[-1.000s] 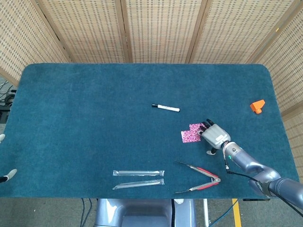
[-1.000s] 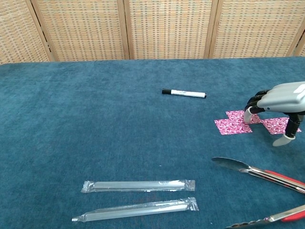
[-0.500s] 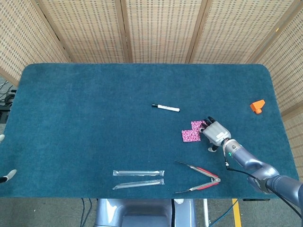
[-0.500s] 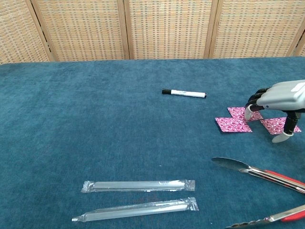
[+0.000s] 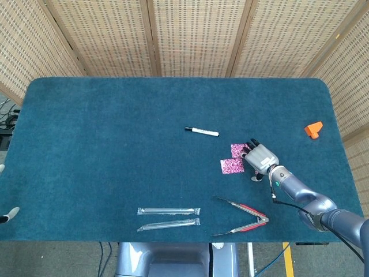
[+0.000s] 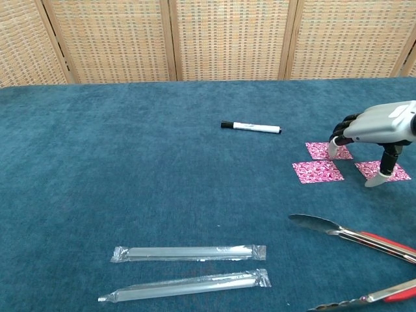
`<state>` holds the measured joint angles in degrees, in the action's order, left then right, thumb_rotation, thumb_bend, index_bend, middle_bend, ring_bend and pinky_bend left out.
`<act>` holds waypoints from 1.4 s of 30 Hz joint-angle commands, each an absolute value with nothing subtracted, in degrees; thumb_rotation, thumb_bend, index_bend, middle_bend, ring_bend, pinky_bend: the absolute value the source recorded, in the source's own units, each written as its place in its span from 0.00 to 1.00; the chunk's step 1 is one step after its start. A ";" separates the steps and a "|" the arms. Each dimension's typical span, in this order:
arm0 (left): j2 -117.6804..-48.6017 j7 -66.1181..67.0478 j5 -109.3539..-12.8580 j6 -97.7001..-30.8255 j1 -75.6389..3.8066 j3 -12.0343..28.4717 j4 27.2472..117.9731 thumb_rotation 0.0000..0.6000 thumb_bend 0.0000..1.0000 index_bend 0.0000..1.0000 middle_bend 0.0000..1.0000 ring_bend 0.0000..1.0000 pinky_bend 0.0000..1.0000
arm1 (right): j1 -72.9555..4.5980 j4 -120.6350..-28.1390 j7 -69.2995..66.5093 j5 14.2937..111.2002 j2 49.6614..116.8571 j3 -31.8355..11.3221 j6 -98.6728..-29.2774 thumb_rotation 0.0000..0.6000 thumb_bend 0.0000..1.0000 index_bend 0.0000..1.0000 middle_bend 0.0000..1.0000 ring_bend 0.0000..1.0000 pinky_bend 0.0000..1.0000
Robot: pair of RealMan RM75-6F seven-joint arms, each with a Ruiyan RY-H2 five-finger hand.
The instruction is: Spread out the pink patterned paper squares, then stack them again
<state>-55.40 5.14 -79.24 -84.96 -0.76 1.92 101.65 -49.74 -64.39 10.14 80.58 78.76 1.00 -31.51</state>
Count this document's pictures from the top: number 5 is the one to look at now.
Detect woven rattan screen panel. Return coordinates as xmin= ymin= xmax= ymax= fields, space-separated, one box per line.
xmin=305 ymin=0 xmax=369 ymax=229
xmin=43 ymin=0 xmax=162 ymax=78
xmin=0 ymin=0 xmax=87 ymax=106
xmin=146 ymin=0 xmax=254 ymax=78
xmin=227 ymin=0 xmax=361 ymax=78

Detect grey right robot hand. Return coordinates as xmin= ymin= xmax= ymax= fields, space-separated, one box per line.
xmin=240 ymin=138 xmax=280 ymax=182

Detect white marker with black cap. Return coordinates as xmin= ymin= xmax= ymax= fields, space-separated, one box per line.
xmin=184 ymin=126 xmax=220 ymax=137

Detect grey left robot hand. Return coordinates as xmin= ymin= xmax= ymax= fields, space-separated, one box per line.
xmin=0 ymin=164 xmax=20 ymax=223

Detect grey robot torso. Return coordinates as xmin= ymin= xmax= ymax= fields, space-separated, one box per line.
xmin=115 ymin=242 xmax=240 ymax=277

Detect metal tongs with red grips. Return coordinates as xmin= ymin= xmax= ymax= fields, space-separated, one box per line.
xmin=212 ymin=196 xmax=270 ymax=237

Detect pink patterned paper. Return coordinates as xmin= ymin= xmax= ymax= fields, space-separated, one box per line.
xmin=220 ymin=158 xmax=245 ymax=175
xmin=230 ymin=143 xmax=251 ymax=159

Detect white table leg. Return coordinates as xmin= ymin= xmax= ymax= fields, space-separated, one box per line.
xmin=247 ymin=242 xmax=255 ymax=277

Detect black floor cable bundle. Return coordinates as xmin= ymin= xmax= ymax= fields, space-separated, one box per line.
xmin=0 ymin=98 xmax=21 ymax=151

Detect clear wrapped straw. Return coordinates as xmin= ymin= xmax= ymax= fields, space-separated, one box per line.
xmin=137 ymin=206 xmax=202 ymax=216
xmin=136 ymin=218 xmax=201 ymax=233

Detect blue velvet table cover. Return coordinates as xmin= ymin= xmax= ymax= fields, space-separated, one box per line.
xmin=0 ymin=77 xmax=366 ymax=243

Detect blue floor cable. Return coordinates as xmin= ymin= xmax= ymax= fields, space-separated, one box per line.
xmin=256 ymin=244 xmax=291 ymax=277
xmin=96 ymin=241 xmax=113 ymax=277

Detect orange plastic block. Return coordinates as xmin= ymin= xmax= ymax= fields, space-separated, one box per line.
xmin=304 ymin=121 xmax=323 ymax=140

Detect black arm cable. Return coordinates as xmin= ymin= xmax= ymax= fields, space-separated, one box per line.
xmin=269 ymin=173 xmax=369 ymax=264

